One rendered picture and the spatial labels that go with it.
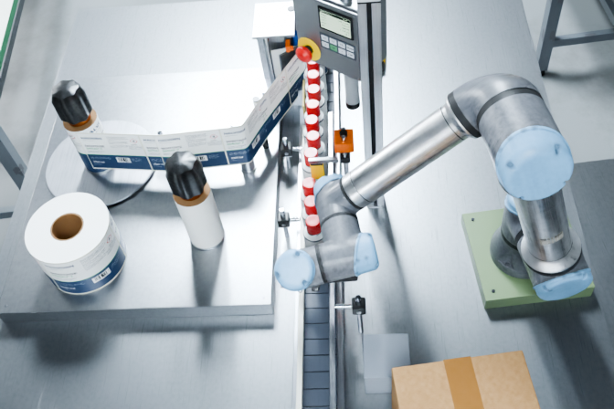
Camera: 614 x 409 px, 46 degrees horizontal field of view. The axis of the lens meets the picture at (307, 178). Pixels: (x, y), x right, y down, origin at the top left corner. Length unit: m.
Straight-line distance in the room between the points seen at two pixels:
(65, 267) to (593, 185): 1.32
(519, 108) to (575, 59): 2.35
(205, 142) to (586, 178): 0.99
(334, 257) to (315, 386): 0.37
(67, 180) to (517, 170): 1.28
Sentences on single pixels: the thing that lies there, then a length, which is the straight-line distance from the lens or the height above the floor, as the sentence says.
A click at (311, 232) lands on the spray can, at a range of 1.58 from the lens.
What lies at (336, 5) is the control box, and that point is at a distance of 1.44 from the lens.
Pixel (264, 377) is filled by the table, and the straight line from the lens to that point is 1.69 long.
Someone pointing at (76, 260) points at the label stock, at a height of 1.02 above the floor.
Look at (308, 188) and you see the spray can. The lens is 1.62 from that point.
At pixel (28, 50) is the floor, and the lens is 4.01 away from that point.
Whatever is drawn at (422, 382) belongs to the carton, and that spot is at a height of 1.12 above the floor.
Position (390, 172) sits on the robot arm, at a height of 1.31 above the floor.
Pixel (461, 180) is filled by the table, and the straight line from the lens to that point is 1.95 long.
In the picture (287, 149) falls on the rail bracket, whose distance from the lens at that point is 1.91.
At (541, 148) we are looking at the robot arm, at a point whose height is 1.50.
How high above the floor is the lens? 2.37
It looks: 52 degrees down
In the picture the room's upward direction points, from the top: 9 degrees counter-clockwise
